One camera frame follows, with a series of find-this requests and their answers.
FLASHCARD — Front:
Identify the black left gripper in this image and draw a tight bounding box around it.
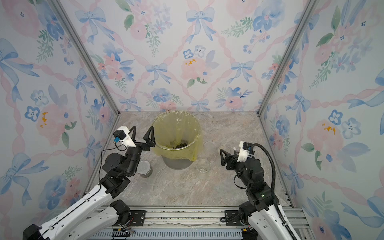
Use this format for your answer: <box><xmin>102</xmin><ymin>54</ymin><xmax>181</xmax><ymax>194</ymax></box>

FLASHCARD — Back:
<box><xmin>125</xmin><ymin>127</ymin><xmax>155</xmax><ymax>177</ymax></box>

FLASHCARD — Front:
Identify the translucent round container lid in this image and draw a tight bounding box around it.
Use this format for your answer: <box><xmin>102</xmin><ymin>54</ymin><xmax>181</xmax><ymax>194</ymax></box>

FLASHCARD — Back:
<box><xmin>204</xmin><ymin>141</ymin><xmax>217</xmax><ymax>154</ymax></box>

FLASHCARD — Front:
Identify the glass jar with tea leaves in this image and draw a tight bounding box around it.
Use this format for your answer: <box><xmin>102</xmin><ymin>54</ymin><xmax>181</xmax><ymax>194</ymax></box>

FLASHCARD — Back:
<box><xmin>197</xmin><ymin>159</ymin><xmax>211</xmax><ymax>173</ymax></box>

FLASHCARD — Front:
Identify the small jar with grey lid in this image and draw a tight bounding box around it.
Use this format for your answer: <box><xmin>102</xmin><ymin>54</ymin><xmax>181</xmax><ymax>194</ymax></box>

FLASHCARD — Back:
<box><xmin>137</xmin><ymin>161</ymin><xmax>153</xmax><ymax>178</ymax></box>

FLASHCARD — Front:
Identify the beige round jar lid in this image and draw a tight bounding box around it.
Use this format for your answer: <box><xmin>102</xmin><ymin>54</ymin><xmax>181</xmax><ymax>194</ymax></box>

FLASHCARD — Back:
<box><xmin>218</xmin><ymin>146</ymin><xmax>231</xmax><ymax>153</ymax></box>

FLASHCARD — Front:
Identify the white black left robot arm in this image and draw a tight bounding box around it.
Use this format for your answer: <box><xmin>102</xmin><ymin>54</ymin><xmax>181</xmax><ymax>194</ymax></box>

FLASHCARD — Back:
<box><xmin>23</xmin><ymin>127</ymin><xmax>156</xmax><ymax>240</ymax></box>

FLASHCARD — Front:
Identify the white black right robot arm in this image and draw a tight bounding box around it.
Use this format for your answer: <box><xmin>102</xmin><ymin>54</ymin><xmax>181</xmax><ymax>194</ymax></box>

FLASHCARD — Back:
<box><xmin>220</xmin><ymin>144</ymin><xmax>300</xmax><ymax>240</ymax></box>

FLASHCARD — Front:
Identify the yellow plastic bin liner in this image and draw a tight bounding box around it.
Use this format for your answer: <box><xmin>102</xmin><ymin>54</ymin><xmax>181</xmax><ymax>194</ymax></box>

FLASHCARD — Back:
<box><xmin>152</xmin><ymin>111</ymin><xmax>203</xmax><ymax>162</ymax></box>

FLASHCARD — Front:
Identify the grey mesh trash bin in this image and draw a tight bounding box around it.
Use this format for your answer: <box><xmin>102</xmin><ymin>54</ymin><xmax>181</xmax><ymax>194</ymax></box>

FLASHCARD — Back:
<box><xmin>162</xmin><ymin>147</ymin><xmax>193</xmax><ymax>170</ymax></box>

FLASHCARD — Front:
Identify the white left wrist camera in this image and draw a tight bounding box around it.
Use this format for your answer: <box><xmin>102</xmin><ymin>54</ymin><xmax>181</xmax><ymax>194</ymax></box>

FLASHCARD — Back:
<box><xmin>113</xmin><ymin>126</ymin><xmax>137</xmax><ymax>148</ymax></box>

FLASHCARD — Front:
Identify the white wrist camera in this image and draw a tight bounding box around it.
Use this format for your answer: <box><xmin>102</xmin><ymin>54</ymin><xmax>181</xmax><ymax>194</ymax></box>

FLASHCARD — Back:
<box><xmin>237</xmin><ymin>141</ymin><xmax>255</xmax><ymax>163</ymax></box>
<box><xmin>113</xmin><ymin>126</ymin><xmax>137</xmax><ymax>148</ymax></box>

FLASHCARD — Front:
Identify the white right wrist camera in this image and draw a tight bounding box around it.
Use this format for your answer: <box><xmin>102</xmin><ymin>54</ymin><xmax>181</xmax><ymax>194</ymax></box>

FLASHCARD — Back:
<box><xmin>237</xmin><ymin>141</ymin><xmax>255</xmax><ymax>163</ymax></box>

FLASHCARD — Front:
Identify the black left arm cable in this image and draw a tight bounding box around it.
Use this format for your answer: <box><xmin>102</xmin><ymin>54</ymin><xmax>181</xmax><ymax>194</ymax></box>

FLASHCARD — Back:
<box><xmin>98</xmin><ymin>143</ymin><xmax>128</xmax><ymax>182</ymax></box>

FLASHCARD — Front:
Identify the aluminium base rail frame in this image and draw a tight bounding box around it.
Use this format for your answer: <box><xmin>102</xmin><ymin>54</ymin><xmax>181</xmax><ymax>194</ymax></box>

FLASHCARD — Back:
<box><xmin>56</xmin><ymin>205</ymin><xmax>316</xmax><ymax>240</ymax></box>

